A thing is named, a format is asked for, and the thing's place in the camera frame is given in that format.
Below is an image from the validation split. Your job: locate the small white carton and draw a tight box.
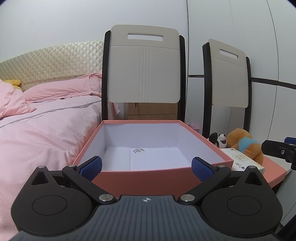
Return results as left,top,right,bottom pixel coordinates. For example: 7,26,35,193
220,148,266,173

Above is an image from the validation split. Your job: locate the panda plush toy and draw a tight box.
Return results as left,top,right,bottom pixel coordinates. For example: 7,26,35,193
207,133,228,149

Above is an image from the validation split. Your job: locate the beige quilted headboard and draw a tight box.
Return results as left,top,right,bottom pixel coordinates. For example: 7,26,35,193
0,40,104,86

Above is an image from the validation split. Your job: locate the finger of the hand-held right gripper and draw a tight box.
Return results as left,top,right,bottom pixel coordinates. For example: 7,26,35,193
261,137,296,171

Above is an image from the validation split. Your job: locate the beige chair with black frame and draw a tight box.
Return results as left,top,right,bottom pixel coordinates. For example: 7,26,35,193
102,25,186,123
202,39,252,138

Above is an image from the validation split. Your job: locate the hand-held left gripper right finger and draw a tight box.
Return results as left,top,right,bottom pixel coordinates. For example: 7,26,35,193
178,157,267,205

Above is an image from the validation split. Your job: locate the salmon pink box lid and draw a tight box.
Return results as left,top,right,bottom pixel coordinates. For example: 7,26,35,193
261,155,294,189

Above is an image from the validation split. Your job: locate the pink bed sheet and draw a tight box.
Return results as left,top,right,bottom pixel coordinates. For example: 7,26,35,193
0,95,103,233

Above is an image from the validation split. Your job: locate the crumpled pink quilt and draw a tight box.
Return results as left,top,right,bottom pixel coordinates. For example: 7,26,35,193
0,80,37,119

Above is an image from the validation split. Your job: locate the yellow plush toy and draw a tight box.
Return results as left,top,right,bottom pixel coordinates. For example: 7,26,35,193
3,79,23,91

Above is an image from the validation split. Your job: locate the orange plush toy blue shirt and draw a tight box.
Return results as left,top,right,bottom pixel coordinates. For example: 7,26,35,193
226,128,264,164

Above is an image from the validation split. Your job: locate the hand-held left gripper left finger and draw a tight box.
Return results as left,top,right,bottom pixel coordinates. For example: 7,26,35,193
31,156,116,206

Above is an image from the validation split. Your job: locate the pink pillow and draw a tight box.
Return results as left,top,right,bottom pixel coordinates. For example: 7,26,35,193
23,72,103,104

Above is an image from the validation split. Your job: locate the salmon pink cardboard box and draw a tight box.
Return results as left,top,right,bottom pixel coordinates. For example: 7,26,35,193
73,120,234,202

